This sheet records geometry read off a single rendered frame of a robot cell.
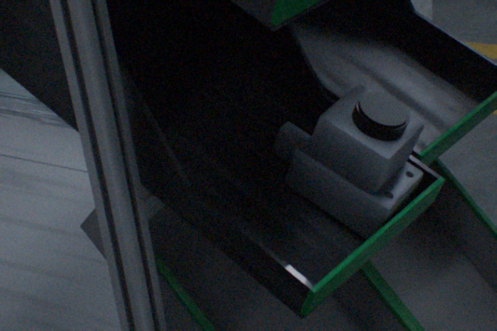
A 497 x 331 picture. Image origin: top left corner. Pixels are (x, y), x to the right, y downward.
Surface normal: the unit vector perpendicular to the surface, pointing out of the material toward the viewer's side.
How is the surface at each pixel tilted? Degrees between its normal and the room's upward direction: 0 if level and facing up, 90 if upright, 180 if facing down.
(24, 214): 0
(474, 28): 0
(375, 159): 92
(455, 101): 25
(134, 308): 90
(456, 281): 45
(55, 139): 0
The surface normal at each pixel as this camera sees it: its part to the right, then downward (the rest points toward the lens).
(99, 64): 0.87, 0.15
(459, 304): 0.47, -0.45
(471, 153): -0.11, -0.88
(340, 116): 0.22, -0.69
